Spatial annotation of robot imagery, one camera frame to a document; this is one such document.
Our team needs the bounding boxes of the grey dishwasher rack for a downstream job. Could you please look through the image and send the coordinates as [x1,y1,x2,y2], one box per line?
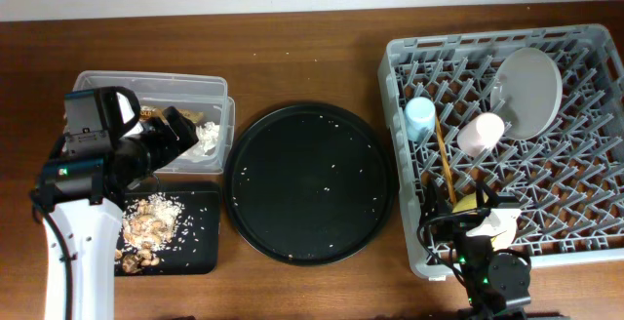
[377,24,623,280]

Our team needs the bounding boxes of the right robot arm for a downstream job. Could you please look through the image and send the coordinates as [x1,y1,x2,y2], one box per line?
[416,180,531,319]

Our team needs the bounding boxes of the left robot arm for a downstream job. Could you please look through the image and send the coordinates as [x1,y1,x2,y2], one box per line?
[29,86,198,319]

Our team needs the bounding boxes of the white tissue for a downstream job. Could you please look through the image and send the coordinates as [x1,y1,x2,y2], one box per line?
[181,122,220,157]

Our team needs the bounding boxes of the yellow bowl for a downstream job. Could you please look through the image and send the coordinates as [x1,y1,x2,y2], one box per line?
[452,193,521,254]

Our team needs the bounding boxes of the wooden chopstick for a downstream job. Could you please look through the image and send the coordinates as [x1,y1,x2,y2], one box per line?
[435,117,457,206]

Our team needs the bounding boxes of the blue plastic cup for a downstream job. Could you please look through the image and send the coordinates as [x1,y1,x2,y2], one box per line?
[404,97,436,143]

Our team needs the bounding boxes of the pink plastic cup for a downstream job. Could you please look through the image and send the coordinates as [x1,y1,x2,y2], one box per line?
[457,112,505,157]

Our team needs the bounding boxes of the round black serving tray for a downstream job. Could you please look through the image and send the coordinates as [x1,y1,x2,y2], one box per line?
[224,102,398,266]

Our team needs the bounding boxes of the clear plastic waste bin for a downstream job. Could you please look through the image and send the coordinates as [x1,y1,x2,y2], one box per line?
[73,70,235,175]

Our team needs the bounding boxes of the grey round plate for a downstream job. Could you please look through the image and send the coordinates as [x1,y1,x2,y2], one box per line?
[489,48,563,140]

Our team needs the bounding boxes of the nut shell food scraps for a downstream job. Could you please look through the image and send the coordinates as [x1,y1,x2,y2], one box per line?
[115,193,185,275]

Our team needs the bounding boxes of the black rectangular tray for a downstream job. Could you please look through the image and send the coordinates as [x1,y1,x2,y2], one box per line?
[115,181,220,276]

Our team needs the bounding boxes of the gold snack wrapper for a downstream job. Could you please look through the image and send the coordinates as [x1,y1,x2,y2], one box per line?
[139,105,204,124]

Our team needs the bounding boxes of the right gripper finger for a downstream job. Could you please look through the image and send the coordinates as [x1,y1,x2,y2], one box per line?
[476,180,506,208]
[423,180,447,216]

